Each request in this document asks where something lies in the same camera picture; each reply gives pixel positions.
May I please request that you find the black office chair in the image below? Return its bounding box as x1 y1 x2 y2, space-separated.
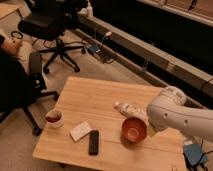
18 0 88 74

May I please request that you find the white sponge block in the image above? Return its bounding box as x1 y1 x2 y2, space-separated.
70 121 92 142

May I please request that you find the black remote control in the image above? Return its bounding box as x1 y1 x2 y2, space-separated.
89 130 99 155

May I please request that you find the white spray bottle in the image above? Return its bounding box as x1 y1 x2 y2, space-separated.
87 0 93 17

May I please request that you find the orange ceramic bowl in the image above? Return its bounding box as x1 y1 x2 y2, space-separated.
121 117 147 143

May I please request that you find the blue box on floor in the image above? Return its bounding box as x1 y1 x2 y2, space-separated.
183 141 208 167

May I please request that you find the wooden desk corner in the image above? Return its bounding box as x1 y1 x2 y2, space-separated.
0 3 20 20

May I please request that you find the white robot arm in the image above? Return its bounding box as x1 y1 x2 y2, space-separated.
147 86 213 142

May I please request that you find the power strip on floor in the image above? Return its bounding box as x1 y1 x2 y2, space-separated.
87 44 116 64

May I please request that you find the dark office chair foreground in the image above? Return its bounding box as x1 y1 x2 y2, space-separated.
0 34 60 137

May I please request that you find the white mug with dark drink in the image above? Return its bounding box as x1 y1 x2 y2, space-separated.
45 109 64 128

